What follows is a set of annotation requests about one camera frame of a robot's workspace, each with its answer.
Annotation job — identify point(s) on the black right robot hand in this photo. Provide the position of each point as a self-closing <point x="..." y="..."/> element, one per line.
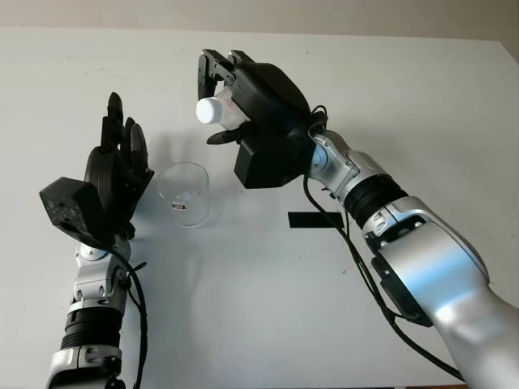
<point x="271" y="101"/>

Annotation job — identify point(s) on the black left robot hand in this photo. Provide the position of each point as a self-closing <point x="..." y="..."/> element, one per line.
<point x="109" y="182"/>

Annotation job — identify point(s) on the clear water bottle white cap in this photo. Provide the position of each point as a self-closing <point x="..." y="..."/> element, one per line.
<point x="208" y="110"/>

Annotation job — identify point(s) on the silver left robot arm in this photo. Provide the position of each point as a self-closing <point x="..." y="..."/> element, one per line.
<point x="93" y="283"/>

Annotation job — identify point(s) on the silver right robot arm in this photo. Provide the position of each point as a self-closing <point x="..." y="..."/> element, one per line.
<point x="425" y="263"/>

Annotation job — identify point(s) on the clear plastic cup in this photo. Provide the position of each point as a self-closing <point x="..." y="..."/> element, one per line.
<point x="184" y="198"/>

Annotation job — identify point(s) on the black tape strip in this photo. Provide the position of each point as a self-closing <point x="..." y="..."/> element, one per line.
<point x="308" y="221"/>

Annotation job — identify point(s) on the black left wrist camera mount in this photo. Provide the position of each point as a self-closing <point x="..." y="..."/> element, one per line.
<point x="71" y="202"/>

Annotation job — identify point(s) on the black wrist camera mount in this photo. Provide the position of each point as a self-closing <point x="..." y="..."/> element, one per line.
<point x="263" y="162"/>
<point x="71" y="202"/>

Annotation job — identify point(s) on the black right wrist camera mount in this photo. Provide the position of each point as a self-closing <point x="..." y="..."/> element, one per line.
<point x="263" y="162"/>

